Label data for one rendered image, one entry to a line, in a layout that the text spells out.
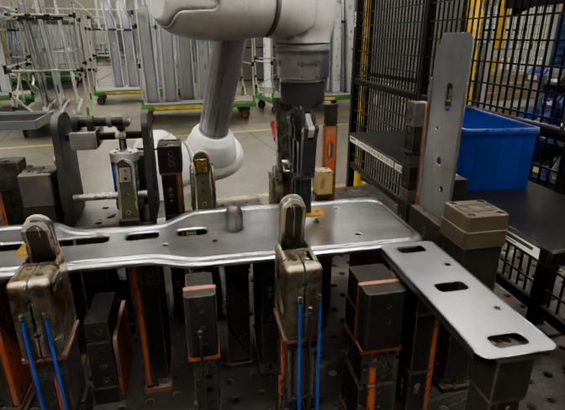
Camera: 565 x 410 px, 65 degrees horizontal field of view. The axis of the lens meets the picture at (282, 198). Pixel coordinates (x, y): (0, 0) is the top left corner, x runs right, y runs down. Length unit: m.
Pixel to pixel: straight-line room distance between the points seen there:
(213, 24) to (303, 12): 0.14
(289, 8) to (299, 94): 0.13
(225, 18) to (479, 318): 0.51
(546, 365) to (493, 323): 0.49
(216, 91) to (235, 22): 0.78
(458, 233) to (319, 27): 0.40
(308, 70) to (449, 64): 0.27
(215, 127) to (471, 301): 1.06
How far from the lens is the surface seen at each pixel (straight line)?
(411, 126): 1.04
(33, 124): 1.08
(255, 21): 0.68
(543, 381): 1.07
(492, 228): 0.81
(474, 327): 0.61
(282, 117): 0.94
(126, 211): 0.93
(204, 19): 0.65
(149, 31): 7.80
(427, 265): 0.73
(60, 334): 0.68
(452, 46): 0.87
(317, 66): 0.74
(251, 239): 0.78
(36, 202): 1.01
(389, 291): 0.68
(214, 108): 1.46
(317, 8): 0.73
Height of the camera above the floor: 1.33
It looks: 20 degrees down
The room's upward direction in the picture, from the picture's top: straight up
